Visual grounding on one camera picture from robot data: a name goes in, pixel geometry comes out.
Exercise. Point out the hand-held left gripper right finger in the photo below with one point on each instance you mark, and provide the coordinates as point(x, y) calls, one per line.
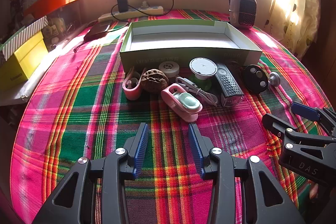
point(196, 153)

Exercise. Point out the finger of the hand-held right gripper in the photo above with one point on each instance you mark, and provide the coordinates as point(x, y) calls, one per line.
point(275, 127)
point(304, 110)

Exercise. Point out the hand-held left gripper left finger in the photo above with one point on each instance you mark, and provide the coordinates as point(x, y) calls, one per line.
point(140, 150)

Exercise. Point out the grey mushroom knob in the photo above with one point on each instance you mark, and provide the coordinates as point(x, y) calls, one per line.
point(274, 79)

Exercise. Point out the pink mint clip device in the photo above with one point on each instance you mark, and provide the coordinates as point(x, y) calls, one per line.
point(183, 106)

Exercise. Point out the black round three-button device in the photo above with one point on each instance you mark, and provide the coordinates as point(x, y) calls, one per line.
point(253, 82)

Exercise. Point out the pink clip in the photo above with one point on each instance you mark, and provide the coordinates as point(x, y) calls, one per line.
point(131, 94)

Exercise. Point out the large brown walnut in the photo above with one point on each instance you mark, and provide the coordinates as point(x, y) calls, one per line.
point(155, 81)

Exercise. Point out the white round puck green base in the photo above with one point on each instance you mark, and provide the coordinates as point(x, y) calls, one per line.
point(202, 67)

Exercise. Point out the green white cardboard box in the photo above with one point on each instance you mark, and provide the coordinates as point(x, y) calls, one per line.
point(183, 56)

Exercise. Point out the person's right hand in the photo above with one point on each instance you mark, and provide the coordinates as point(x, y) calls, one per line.
point(313, 191)

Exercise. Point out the pink green plaid tablecloth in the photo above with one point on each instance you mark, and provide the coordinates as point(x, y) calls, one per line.
point(78, 108)

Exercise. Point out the white round cap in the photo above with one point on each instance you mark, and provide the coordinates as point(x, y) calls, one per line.
point(169, 67)

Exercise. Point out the spotted cream curtain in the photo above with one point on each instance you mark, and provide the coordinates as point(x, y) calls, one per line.
point(302, 3)

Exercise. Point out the beige black space heater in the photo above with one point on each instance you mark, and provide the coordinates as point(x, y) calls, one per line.
point(244, 11)

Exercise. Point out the dark power bank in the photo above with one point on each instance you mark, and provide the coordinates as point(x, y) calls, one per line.
point(97, 29)

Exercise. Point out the beige power strip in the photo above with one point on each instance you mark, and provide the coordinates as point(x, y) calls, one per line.
point(147, 11)

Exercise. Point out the black charger plug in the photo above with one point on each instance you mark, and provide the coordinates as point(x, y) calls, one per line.
point(122, 5)

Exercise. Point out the yellow box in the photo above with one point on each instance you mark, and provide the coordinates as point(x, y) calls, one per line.
point(23, 61)

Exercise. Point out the small white plug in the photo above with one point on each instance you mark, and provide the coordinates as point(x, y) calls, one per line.
point(144, 3)

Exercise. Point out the clear display case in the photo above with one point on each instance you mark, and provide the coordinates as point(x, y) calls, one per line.
point(60, 24)

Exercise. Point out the striped box lid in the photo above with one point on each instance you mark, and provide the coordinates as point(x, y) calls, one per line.
point(29, 29)

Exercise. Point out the orange box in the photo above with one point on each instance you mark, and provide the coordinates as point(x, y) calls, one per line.
point(52, 1)

